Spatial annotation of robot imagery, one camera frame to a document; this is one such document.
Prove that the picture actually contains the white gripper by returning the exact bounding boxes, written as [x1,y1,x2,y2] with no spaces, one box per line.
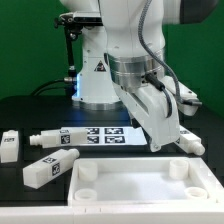
[113,84,180,152]

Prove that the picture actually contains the white desk tabletop tray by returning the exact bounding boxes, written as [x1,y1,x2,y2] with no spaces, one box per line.
[68,157,224,207]

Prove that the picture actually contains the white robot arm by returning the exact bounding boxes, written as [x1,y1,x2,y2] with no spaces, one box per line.
[60,0,219,152]

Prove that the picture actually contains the white marker sheet with tags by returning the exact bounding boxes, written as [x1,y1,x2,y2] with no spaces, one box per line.
[59,126,148,148]

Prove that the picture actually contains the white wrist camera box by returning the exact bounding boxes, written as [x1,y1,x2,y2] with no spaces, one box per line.
[161,76,202,116]

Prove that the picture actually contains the grey braided camera cable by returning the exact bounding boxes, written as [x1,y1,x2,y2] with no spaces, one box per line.
[138,0,203,119]

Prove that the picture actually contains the black base cables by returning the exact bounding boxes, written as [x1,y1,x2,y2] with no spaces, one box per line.
[31,78,76,97]

